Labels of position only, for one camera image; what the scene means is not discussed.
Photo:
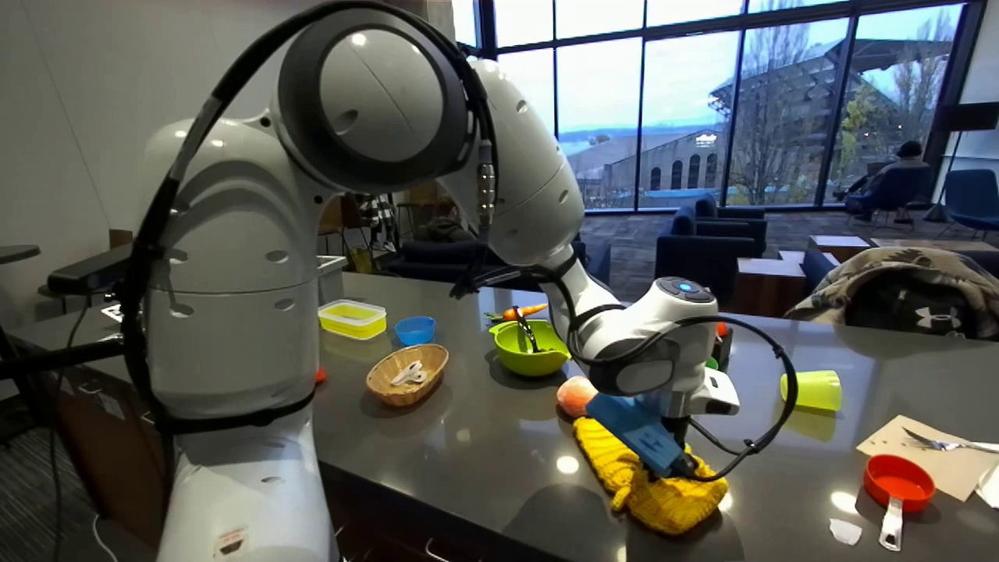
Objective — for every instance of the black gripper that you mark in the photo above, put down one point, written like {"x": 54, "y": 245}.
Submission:
{"x": 679, "y": 447}

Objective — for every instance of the yellow knitted towel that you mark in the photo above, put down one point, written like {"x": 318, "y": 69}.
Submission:
{"x": 665, "y": 504}

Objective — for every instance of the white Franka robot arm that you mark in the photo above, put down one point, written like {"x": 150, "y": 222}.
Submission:
{"x": 228, "y": 293}

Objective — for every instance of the yellow-green block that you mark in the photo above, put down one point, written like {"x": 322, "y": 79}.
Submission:
{"x": 816, "y": 392}

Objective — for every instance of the lime green plastic bowl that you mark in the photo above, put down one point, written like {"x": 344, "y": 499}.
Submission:
{"x": 528, "y": 351}

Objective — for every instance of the dark spoon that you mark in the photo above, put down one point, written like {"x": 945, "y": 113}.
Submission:
{"x": 528, "y": 335}

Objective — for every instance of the wooden side table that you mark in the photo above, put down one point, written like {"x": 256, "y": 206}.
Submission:
{"x": 768, "y": 284}

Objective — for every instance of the dark blue armchair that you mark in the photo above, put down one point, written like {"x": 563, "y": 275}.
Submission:
{"x": 712, "y": 254}

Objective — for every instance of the orange toy carrot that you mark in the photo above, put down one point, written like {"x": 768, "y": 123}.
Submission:
{"x": 520, "y": 310}

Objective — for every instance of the red measuring cup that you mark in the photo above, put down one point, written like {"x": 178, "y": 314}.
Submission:
{"x": 897, "y": 487}

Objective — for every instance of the white paper sheet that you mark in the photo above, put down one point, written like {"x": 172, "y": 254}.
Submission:
{"x": 936, "y": 463}

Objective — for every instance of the small white item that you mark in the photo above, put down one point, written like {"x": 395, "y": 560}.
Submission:
{"x": 411, "y": 372}

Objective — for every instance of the round wicker basket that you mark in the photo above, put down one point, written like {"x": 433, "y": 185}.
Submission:
{"x": 406, "y": 377}

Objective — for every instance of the small blue bowl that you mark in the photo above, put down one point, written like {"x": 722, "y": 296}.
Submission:
{"x": 417, "y": 331}

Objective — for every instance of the seated person by window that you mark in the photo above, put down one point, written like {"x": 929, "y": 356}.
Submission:
{"x": 893, "y": 177}

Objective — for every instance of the yellow plastic container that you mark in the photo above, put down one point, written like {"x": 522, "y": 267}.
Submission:
{"x": 351, "y": 320}

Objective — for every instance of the small red object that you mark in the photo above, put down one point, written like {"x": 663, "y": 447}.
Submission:
{"x": 318, "y": 377}

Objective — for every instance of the black camera on stand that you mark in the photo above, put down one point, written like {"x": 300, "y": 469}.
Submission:
{"x": 87, "y": 274}

